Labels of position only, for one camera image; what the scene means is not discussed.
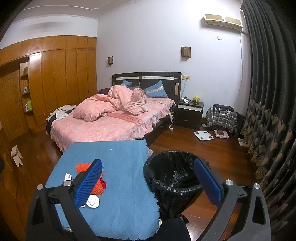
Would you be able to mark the bed with pink sheet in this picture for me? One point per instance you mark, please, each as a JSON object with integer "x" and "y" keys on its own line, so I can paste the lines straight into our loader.
{"x": 112, "y": 127}

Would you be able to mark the right wall lamp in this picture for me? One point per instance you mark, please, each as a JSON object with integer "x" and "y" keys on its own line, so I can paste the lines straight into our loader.
{"x": 186, "y": 52}

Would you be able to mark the clothes pile on bed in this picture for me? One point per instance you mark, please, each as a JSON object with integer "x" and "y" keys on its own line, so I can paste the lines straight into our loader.
{"x": 61, "y": 112}

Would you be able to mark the wooden wardrobe wall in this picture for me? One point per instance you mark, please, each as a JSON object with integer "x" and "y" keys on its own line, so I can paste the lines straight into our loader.
{"x": 40, "y": 75}

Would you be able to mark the red garment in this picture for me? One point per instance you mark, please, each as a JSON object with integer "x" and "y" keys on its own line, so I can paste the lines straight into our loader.
{"x": 103, "y": 183}

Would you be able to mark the small white wooden stool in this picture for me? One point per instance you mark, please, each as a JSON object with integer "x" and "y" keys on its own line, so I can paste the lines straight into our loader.
{"x": 17, "y": 156}

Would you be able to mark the pink crumpled duvet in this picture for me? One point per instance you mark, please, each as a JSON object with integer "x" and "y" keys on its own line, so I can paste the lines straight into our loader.
{"x": 118, "y": 98}

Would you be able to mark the black bedside table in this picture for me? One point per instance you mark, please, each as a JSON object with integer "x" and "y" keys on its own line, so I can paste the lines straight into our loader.
{"x": 189, "y": 115}

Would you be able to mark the yellow plush toy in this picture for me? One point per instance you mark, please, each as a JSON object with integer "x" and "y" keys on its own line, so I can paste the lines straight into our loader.
{"x": 196, "y": 99}

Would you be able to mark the orange knitted cloth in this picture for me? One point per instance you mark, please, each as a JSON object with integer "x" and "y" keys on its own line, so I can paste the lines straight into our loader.
{"x": 92, "y": 178}

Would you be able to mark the book on floor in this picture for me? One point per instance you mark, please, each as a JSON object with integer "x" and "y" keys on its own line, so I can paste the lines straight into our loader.
{"x": 221, "y": 134}

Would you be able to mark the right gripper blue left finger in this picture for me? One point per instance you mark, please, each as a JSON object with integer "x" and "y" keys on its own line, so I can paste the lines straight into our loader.
{"x": 81, "y": 194}

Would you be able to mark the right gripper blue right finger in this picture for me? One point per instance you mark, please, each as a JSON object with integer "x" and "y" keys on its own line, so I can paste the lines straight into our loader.
{"x": 210, "y": 184}

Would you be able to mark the wall air conditioner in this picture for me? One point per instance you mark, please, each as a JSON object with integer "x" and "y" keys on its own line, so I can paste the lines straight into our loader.
{"x": 223, "y": 22}

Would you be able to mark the dark patterned curtain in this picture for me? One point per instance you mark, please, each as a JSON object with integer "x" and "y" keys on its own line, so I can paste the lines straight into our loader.
{"x": 269, "y": 127}

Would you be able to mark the white tissue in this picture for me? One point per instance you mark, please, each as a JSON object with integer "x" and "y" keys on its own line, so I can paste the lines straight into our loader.
{"x": 93, "y": 201}

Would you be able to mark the blue pillow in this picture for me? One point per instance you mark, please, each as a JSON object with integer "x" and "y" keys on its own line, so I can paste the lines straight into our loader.
{"x": 157, "y": 90}
{"x": 126, "y": 83}

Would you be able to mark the blue table cloth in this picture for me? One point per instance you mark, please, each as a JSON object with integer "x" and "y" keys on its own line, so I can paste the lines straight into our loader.
{"x": 127, "y": 209}

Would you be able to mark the white bathroom scale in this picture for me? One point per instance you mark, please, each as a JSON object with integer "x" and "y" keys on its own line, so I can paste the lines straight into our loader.
{"x": 203, "y": 135}

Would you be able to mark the wall lamp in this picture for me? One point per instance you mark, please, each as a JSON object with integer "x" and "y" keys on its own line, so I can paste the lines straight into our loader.
{"x": 110, "y": 60}
{"x": 186, "y": 52}

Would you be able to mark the white card label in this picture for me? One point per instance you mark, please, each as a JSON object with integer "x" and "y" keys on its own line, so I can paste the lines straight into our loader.
{"x": 68, "y": 177}

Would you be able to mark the blue pillow right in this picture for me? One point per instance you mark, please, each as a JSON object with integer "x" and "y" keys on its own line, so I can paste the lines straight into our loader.
{"x": 157, "y": 90}

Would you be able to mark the black trash bin with bag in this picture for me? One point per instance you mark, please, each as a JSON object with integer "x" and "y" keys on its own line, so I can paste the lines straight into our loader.
{"x": 170, "y": 176}

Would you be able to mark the left wall lamp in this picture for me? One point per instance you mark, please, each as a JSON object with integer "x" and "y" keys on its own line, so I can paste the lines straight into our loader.
{"x": 110, "y": 60}

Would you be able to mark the blue pillow left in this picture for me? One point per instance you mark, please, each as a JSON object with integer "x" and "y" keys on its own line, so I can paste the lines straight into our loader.
{"x": 126, "y": 83}

